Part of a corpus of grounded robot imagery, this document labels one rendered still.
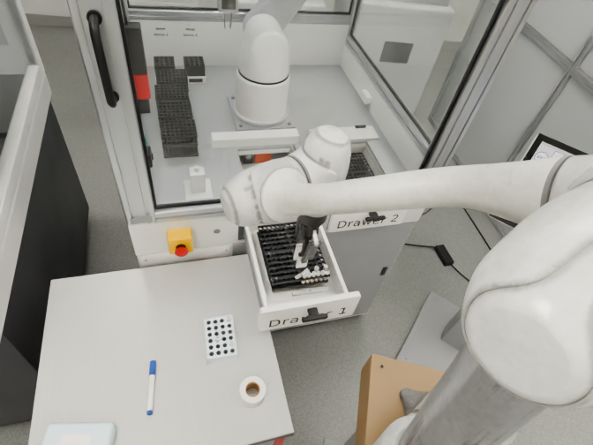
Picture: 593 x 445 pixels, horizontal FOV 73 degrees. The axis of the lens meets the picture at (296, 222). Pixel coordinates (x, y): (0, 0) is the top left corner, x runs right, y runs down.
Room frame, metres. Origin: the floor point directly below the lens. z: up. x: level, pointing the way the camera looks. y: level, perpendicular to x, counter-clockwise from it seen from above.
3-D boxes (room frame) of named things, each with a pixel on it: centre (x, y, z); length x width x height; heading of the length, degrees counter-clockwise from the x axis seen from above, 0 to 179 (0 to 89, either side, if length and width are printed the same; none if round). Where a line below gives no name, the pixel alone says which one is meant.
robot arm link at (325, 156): (0.67, -0.02, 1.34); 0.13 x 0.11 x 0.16; 135
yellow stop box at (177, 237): (0.73, 0.34, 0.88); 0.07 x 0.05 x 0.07; 114
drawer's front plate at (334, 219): (1.01, -0.25, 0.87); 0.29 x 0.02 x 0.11; 114
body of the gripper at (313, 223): (0.68, -0.03, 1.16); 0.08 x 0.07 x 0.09; 24
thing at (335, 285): (0.78, 0.00, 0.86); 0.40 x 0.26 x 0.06; 24
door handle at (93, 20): (0.70, 0.43, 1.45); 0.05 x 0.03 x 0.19; 24
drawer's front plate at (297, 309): (0.59, -0.09, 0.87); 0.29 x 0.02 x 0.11; 114
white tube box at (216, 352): (0.50, 0.15, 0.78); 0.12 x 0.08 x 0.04; 22
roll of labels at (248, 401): (0.37, 0.03, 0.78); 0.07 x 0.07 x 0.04
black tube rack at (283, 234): (0.77, -0.01, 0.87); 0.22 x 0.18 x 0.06; 24
